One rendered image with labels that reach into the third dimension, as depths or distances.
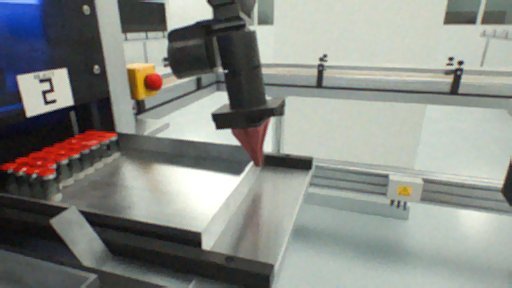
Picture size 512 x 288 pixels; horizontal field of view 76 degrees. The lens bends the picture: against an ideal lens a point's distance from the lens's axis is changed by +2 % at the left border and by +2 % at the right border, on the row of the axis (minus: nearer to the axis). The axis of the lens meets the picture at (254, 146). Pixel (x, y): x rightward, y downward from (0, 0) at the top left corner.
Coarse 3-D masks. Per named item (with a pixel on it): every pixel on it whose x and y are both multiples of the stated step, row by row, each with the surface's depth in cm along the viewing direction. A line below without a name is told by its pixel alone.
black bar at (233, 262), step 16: (0, 208) 41; (0, 224) 40; (16, 224) 39; (32, 224) 38; (48, 224) 38; (112, 240) 35; (128, 240) 35; (144, 240) 35; (160, 240) 35; (128, 256) 35; (144, 256) 34; (160, 256) 34; (176, 256) 33; (192, 256) 33; (208, 256) 33; (224, 256) 33; (208, 272) 32; (224, 272) 32; (240, 272) 31; (256, 272) 31; (272, 272) 31
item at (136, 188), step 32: (128, 160) 60; (160, 160) 60; (192, 160) 60; (224, 160) 60; (64, 192) 49; (96, 192) 49; (128, 192) 49; (160, 192) 49; (192, 192) 49; (224, 192) 49; (96, 224) 38; (128, 224) 37; (160, 224) 35; (192, 224) 41; (224, 224) 41
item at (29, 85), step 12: (48, 72) 50; (60, 72) 52; (24, 84) 47; (36, 84) 49; (48, 84) 50; (60, 84) 52; (24, 96) 47; (36, 96) 49; (48, 96) 51; (60, 96) 53; (36, 108) 49; (48, 108) 51
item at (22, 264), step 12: (0, 252) 31; (12, 252) 31; (0, 264) 32; (12, 264) 31; (24, 264) 30; (36, 264) 30; (48, 264) 30; (0, 276) 32; (12, 276) 32; (24, 276) 31; (36, 276) 30; (48, 276) 30; (60, 276) 29; (72, 276) 29; (84, 276) 28; (96, 276) 28
